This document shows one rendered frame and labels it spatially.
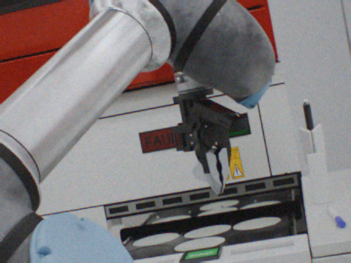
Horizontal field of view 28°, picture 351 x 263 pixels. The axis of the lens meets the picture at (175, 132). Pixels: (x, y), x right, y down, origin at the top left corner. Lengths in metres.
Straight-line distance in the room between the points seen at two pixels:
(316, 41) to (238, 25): 2.16
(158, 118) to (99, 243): 0.95
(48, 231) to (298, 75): 2.48
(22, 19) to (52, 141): 0.92
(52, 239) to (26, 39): 1.03
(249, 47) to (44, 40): 0.78
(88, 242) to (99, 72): 0.22
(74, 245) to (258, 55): 0.40
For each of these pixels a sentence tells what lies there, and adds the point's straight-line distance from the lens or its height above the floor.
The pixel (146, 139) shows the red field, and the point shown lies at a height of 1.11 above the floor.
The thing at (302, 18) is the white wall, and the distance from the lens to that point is 3.04.
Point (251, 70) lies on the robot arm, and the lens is 0.91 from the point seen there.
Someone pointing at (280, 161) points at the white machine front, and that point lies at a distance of 1.56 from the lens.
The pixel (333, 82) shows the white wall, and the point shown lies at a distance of 3.04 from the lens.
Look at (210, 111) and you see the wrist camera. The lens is 1.37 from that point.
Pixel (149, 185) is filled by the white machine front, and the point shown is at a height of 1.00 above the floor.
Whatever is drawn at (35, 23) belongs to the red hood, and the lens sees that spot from 1.60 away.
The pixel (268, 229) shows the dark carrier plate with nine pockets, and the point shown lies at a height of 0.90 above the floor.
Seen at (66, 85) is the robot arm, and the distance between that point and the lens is 0.74.
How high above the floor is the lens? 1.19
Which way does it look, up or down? 3 degrees down
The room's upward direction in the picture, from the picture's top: 11 degrees counter-clockwise
